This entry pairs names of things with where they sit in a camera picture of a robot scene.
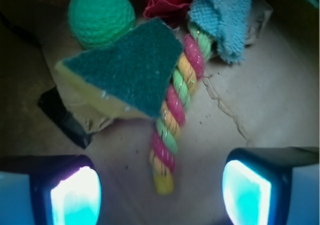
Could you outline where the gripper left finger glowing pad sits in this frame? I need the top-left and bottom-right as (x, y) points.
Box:
(0, 155), (102, 225)

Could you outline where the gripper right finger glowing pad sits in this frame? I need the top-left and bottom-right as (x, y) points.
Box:
(222, 146), (320, 225)

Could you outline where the multicolored twisted rope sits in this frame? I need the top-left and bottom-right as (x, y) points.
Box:
(148, 21), (218, 195)

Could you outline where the brown paper-lined bin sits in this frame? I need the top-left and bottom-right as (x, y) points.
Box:
(0, 0), (320, 225)

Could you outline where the yellow and green sponge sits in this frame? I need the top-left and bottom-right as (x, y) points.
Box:
(54, 18), (183, 133)

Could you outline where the green textured ball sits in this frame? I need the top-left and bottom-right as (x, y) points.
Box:
(67, 0), (136, 50)

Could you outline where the light blue towel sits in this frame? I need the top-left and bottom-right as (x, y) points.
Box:
(188, 0), (319, 64)

